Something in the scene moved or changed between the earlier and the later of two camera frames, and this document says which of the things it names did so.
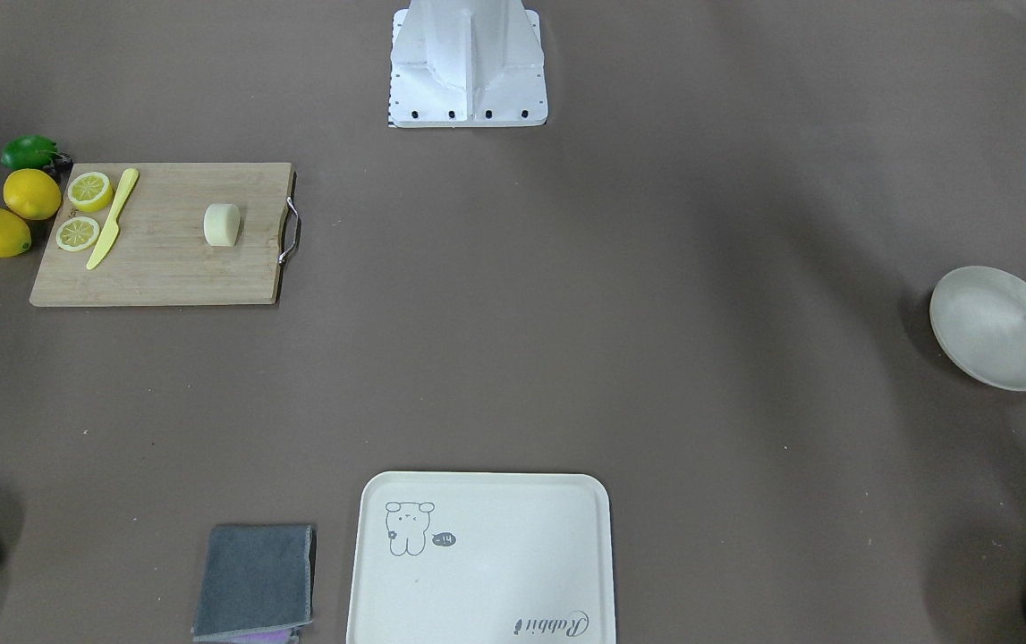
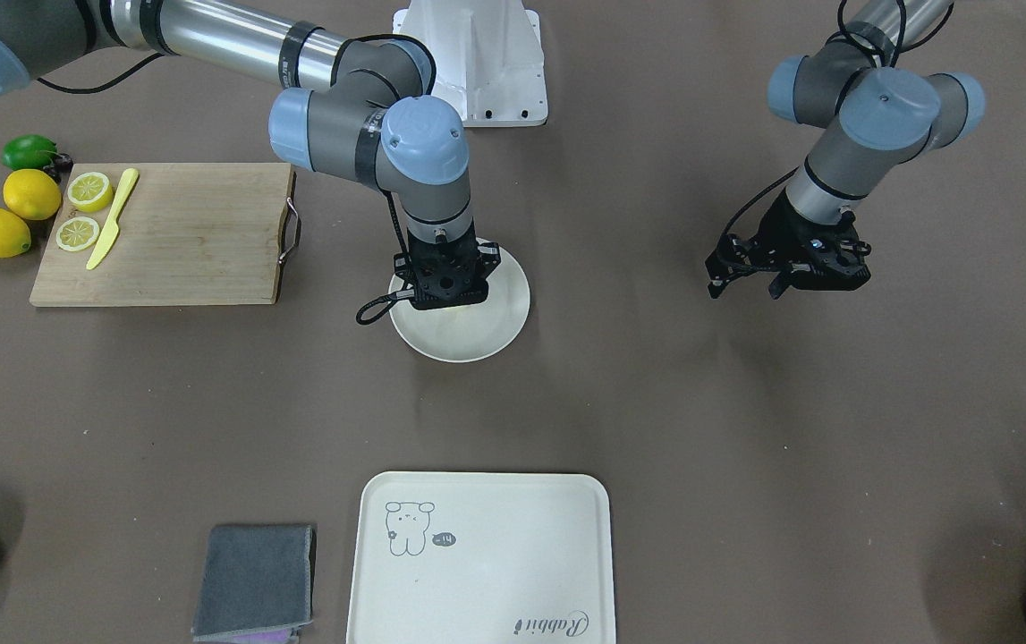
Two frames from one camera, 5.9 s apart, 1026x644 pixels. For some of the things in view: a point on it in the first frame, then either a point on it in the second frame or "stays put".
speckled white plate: x=984 y=318 -> x=468 y=333
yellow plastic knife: x=112 y=229 stays put
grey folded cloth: x=256 y=577 stays put
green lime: x=29 y=152 stays put
